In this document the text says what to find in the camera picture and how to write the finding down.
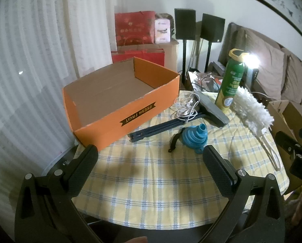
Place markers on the brown sofa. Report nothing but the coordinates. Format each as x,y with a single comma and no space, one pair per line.
232,40

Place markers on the green spray can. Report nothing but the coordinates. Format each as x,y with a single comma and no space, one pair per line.
229,81

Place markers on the large brown cardboard box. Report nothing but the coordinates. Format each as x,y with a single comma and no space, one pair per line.
171,55

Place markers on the open brown cardboard box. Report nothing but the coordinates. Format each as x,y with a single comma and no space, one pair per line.
282,121

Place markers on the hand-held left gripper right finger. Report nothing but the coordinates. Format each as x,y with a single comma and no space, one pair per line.
214,167

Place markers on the orange cardboard box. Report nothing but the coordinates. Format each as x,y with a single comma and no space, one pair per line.
140,111

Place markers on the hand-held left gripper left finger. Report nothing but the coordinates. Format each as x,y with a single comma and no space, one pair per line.
85,162

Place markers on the dark blue window squeegee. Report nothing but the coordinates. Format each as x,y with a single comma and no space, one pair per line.
211,108

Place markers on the white curtain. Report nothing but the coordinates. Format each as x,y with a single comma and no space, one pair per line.
39,68

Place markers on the person's left hand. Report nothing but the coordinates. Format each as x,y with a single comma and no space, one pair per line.
137,240

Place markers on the blue collapsible funnel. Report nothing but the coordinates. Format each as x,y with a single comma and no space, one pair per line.
195,136

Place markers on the pink box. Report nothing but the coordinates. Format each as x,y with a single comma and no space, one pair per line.
162,31

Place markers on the yellow checked tablecloth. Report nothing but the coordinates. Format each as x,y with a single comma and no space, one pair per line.
171,182

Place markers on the bright lamp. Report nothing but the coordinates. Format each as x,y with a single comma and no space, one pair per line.
251,61

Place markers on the white fluffy duster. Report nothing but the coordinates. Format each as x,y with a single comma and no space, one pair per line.
252,108

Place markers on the cluttered side table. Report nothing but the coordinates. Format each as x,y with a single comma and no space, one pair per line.
204,81

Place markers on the red gift boxes stack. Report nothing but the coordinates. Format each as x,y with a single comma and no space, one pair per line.
134,27

